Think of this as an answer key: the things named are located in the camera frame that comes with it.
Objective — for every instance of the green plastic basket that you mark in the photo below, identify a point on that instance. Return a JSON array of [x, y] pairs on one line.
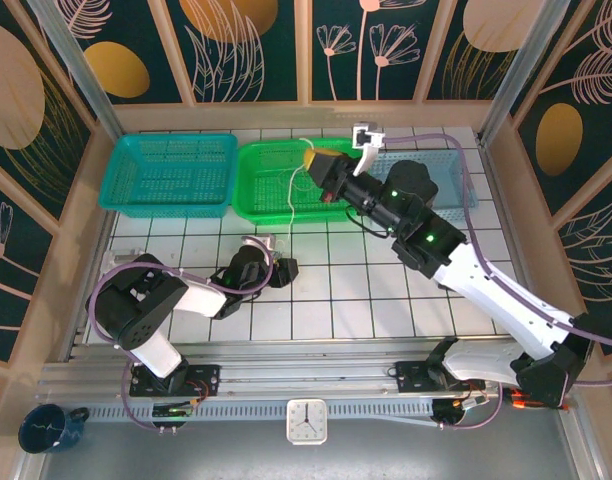
[[271, 200]]

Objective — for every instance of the light blue plastic basket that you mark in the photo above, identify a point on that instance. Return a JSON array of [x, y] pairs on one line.
[[451, 165]]

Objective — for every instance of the aluminium rail frame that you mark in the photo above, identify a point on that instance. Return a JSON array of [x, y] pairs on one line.
[[306, 370]]

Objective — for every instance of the aluminium corner post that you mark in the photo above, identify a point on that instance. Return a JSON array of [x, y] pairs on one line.
[[81, 75], [526, 65]]

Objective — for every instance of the small circuit board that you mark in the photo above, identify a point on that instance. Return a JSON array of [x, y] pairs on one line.
[[173, 411], [461, 407]]

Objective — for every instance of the teal plastic basket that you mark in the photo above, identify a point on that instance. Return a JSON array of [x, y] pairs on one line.
[[166, 175]]

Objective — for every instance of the orange black hand tool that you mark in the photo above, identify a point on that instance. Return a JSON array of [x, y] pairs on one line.
[[521, 401]]

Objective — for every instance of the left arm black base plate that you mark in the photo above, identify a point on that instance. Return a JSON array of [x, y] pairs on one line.
[[208, 375]]

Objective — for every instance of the dark blue mug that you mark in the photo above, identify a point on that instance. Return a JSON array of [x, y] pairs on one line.
[[43, 430]]

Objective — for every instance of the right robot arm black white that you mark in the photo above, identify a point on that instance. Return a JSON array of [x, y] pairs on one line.
[[496, 295]]

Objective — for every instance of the white square clock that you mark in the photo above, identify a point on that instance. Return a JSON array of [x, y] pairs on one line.
[[306, 421]]

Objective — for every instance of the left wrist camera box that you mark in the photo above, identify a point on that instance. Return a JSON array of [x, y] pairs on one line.
[[266, 242]]

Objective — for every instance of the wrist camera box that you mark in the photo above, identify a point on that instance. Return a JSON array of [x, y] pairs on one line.
[[367, 137], [266, 242]]

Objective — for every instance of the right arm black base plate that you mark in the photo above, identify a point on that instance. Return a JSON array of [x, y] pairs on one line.
[[411, 375]]

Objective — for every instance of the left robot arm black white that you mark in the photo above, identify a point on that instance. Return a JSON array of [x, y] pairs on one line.
[[136, 310]]

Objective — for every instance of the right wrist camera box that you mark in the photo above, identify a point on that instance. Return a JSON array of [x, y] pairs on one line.
[[367, 137]]

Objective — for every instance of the small metal bracket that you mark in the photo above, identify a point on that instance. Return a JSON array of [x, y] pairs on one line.
[[121, 257]]

